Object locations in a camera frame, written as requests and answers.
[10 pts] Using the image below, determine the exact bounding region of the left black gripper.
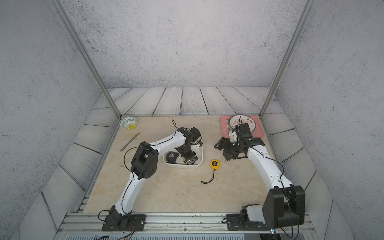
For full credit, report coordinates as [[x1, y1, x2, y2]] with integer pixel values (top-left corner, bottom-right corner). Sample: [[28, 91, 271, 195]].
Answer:
[[179, 144, 201, 165]]

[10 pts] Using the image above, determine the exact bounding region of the dark grey 5M tape measure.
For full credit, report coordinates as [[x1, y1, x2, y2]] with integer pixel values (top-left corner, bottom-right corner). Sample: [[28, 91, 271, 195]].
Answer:
[[166, 151, 180, 164]]

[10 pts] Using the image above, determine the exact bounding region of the small yellow tape measure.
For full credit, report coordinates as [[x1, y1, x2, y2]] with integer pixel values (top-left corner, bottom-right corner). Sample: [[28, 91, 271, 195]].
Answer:
[[210, 160, 221, 171]]

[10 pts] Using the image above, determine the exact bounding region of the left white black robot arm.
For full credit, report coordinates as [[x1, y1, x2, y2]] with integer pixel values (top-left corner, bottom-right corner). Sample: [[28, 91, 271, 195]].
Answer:
[[109, 127, 203, 223]]

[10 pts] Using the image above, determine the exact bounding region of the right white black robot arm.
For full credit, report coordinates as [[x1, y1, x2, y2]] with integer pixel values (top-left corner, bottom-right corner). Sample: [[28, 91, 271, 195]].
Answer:
[[214, 124, 306, 230]]

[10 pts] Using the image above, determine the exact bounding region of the white plastic storage box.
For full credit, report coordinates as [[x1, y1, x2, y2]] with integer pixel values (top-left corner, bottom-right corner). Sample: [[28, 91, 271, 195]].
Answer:
[[163, 141, 204, 169]]

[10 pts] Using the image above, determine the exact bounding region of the white orange patterned plate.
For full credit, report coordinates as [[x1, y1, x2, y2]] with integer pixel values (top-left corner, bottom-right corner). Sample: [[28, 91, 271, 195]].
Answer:
[[229, 115, 257, 133]]

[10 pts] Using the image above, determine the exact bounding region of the pink tray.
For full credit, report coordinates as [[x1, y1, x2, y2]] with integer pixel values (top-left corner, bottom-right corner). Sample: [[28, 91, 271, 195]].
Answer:
[[220, 116, 265, 138]]

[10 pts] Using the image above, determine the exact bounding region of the metal butter knife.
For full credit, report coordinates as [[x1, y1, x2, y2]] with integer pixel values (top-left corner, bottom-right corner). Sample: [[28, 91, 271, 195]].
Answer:
[[120, 132, 141, 152]]

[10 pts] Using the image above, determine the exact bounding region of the patterned ceramic bowl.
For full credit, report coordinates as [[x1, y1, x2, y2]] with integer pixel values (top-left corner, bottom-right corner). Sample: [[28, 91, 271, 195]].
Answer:
[[120, 117, 138, 130]]

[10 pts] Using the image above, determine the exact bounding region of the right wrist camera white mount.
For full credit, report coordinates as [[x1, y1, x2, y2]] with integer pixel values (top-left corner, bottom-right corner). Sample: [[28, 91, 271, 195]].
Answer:
[[229, 130, 238, 143]]

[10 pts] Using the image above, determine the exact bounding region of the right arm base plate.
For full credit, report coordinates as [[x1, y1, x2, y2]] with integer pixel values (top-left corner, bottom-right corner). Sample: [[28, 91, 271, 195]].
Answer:
[[222, 214, 270, 231]]

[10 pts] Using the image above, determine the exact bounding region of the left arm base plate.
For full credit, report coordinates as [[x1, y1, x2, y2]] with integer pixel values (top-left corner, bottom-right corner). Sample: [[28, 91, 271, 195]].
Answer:
[[102, 214, 147, 232]]

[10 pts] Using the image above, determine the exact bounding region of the aluminium front rail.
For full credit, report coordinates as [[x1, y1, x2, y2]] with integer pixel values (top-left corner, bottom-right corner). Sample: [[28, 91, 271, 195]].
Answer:
[[54, 213, 318, 240]]

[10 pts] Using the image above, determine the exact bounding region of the right aluminium frame post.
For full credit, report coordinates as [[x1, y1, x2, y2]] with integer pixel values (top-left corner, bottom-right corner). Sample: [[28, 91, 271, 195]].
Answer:
[[259, 0, 316, 119]]

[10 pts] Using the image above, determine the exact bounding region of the aluminium frame post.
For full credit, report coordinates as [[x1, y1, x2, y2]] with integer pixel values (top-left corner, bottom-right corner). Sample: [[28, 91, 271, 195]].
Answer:
[[259, 0, 316, 119], [49, 0, 122, 120]]

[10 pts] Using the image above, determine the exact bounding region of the left aluminium frame post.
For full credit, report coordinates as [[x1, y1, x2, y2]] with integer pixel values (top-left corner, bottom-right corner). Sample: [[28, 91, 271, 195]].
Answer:
[[49, 0, 122, 120]]

